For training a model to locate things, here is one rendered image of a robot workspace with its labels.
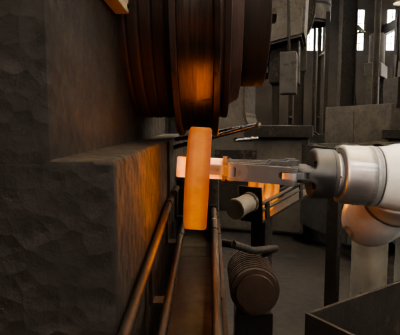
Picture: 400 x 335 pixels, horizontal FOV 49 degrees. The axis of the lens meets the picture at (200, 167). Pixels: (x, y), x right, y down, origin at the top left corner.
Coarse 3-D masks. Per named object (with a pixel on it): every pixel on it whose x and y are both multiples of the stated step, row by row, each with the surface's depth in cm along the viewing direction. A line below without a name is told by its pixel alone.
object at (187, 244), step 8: (192, 232) 98; (200, 232) 98; (208, 232) 98; (184, 240) 91; (192, 240) 91; (200, 240) 91; (208, 240) 91; (184, 248) 85; (192, 248) 85; (200, 248) 85; (208, 248) 85; (184, 256) 80; (192, 256) 80; (200, 256) 80; (208, 256) 80
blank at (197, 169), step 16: (192, 128) 63; (208, 128) 63; (192, 144) 59; (208, 144) 59; (192, 160) 58; (208, 160) 58; (192, 176) 58; (208, 176) 58; (192, 192) 58; (208, 192) 58; (192, 208) 59; (192, 224) 61
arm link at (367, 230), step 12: (348, 204) 78; (348, 216) 78; (360, 216) 73; (372, 216) 71; (348, 228) 80; (360, 228) 75; (372, 228) 73; (384, 228) 71; (396, 228) 70; (360, 240) 79; (372, 240) 76; (384, 240) 75
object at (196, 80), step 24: (192, 0) 61; (216, 0) 60; (192, 24) 62; (216, 24) 61; (192, 48) 64; (216, 48) 63; (192, 72) 66; (216, 72) 65; (192, 96) 70; (216, 96) 68; (192, 120) 76; (216, 120) 74
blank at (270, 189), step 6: (252, 186) 128; (258, 186) 128; (270, 186) 136; (276, 186) 137; (264, 192) 137; (270, 192) 136; (276, 192) 137; (264, 198) 131; (276, 198) 138; (270, 210) 135
